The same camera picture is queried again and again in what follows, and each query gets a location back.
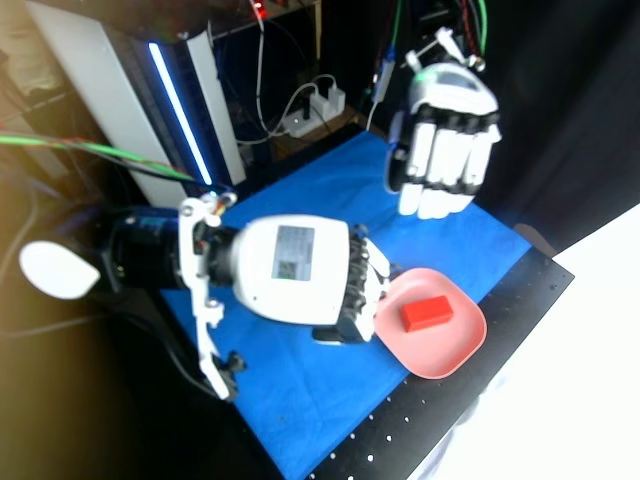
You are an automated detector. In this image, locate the red block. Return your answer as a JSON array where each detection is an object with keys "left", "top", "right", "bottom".
[{"left": 401, "top": 295, "right": 455, "bottom": 332}]

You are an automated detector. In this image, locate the pink plate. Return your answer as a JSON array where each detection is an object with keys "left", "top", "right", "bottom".
[{"left": 373, "top": 267, "right": 488, "bottom": 381}]

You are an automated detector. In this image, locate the blue cloth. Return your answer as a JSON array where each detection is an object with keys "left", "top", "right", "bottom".
[{"left": 159, "top": 130, "right": 532, "bottom": 480}]

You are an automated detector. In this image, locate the white power strip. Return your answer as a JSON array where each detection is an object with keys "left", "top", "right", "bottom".
[
  {"left": 309, "top": 85, "right": 347, "bottom": 120},
  {"left": 281, "top": 110, "right": 324, "bottom": 140}
]

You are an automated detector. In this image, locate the white tower with blue light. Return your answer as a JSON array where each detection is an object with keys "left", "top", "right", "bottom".
[{"left": 24, "top": 0, "right": 247, "bottom": 209}]

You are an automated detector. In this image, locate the white cable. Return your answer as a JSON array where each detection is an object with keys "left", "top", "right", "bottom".
[{"left": 253, "top": 14, "right": 286, "bottom": 139}]

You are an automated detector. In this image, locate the white inline cable box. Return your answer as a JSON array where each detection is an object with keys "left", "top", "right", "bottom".
[{"left": 377, "top": 45, "right": 396, "bottom": 101}]

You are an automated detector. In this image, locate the green cable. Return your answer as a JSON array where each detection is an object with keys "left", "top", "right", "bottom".
[
  {"left": 0, "top": 133, "right": 199, "bottom": 182},
  {"left": 474, "top": 0, "right": 490, "bottom": 57}
]

